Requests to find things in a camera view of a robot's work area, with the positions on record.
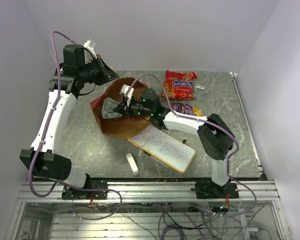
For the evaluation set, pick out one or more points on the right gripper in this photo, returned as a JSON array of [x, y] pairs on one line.
[[124, 108]]

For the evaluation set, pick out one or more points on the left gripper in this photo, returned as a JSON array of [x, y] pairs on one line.
[[107, 73]]

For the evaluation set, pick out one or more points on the red paper bag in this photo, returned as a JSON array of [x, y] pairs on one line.
[[119, 127]]

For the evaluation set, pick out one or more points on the purple candy packet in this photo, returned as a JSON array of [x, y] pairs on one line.
[[189, 110], [178, 107]]

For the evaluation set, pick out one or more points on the red candy snack bag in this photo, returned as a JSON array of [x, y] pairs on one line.
[[179, 86]]

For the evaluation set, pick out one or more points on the yellow candy packet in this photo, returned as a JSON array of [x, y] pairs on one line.
[[197, 112]]

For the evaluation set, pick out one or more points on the silver foil snack packet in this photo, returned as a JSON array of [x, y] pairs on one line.
[[200, 92]]

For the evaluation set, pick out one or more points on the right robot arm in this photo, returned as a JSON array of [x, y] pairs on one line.
[[215, 136]]

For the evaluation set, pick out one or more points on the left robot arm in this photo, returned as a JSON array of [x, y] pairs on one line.
[[44, 158]]

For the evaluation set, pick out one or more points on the white marker eraser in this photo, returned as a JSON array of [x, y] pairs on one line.
[[132, 164]]

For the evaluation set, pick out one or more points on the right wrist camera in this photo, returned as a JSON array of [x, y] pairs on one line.
[[126, 93]]

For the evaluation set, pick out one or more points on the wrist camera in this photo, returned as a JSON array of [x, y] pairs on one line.
[[90, 46], [126, 93]]

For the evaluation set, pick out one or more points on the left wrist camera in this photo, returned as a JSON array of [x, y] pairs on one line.
[[90, 46]]

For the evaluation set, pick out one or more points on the small whiteboard orange frame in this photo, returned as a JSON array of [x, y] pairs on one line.
[[165, 148]]

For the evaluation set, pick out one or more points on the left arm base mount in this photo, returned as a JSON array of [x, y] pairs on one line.
[[69, 193]]

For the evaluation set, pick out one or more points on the aluminium rail frame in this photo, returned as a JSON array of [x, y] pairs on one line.
[[161, 209]]

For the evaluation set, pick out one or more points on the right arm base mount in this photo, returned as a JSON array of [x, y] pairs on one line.
[[205, 188]]

